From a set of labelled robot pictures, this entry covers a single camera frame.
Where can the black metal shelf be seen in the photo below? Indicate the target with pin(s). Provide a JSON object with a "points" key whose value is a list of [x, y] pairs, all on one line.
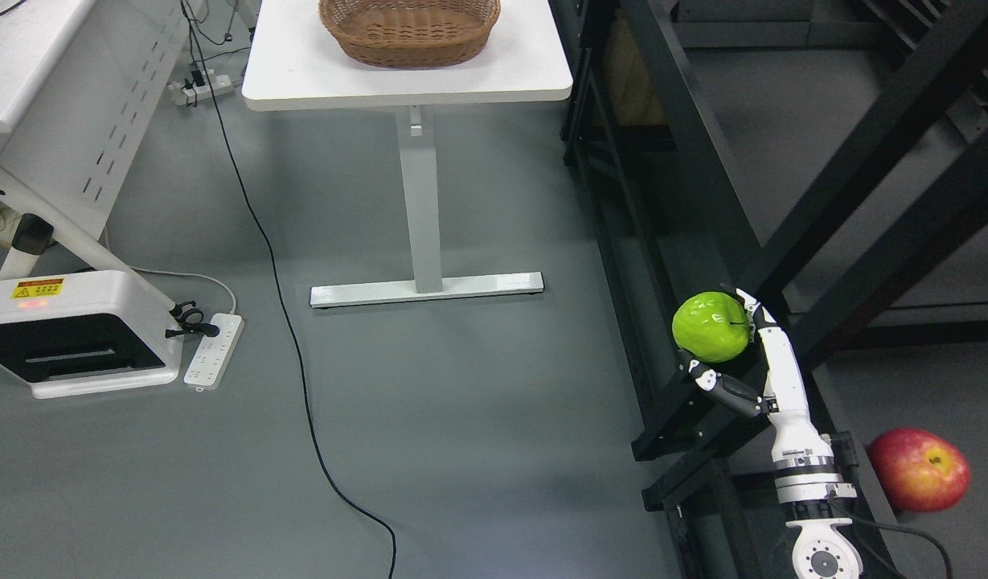
{"points": [[829, 158]]}

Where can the white power strip far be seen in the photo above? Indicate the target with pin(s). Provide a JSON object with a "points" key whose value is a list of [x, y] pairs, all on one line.
{"points": [[189, 93]]}

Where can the white pedestal table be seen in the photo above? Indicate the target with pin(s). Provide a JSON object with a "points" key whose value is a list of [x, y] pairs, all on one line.
{"points": [[295, 65]]}

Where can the brown wicker basket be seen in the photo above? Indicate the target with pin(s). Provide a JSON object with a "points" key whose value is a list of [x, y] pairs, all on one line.
{"points": [[410, 34]]}

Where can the white power strip near device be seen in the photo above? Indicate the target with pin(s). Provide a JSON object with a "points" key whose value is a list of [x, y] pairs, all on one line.
{"points": [[213, 354]]}

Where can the white folding desk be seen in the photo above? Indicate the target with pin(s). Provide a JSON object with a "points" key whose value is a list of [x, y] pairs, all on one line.
{"points": [[79, 83]]}

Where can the white box device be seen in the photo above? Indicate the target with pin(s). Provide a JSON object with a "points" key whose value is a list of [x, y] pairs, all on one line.
{"points": [[91, 332]]}

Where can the red apple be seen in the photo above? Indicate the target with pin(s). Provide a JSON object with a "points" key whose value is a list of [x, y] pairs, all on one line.
{"points": [[918, 470]]}

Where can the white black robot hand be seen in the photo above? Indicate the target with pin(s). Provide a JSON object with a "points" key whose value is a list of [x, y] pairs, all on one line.
{"points": [[783, 399]]}

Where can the green apple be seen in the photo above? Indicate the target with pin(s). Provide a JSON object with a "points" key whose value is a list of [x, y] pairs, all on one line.
{"points": [[713, 326]]}

